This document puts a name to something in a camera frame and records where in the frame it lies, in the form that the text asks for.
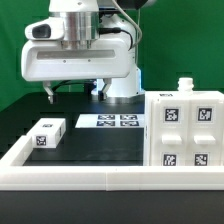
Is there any small white block with tag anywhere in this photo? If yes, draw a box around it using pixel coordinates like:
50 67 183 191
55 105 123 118
27 118 66 148

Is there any white cabinet door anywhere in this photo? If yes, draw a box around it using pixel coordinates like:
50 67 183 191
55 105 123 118
150 97 189 166
188 98 224 166

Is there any white cabinet body box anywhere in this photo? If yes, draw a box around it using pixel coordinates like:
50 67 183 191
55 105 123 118
143 78 224 166

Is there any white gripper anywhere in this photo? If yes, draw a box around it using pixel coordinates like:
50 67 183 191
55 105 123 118
21 39 134 104

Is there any black cable bundle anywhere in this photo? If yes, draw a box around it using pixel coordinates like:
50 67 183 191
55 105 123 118
49 79 98 94

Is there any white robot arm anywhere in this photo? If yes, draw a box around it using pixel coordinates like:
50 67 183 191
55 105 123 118
21 0 156 103

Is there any white flat top panel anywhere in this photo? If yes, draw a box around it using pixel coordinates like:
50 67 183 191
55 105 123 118
75 114 144 128

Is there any white U-shaped boundary frame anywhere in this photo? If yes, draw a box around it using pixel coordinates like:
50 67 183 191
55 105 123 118
0 129 224 191

